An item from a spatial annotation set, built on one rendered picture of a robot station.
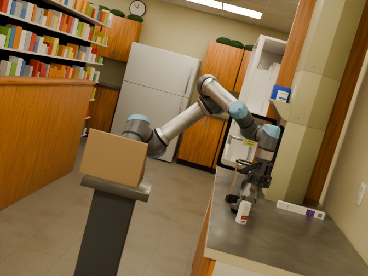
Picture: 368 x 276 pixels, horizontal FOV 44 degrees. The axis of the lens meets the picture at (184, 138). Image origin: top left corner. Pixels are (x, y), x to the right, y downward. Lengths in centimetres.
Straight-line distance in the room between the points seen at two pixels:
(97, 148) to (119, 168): 14
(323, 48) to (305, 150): 59
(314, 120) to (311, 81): 23
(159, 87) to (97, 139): 547
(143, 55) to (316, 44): 524
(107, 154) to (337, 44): 143
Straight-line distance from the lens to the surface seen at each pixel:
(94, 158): 220
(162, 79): 759
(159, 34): 834
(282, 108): 266
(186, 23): 830
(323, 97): 275
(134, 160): 216
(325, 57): 269
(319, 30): 270
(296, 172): 274
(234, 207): 221
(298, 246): 206
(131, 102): 770
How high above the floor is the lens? 152
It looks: 8 degrees down
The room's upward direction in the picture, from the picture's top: 15 degrees clockwise
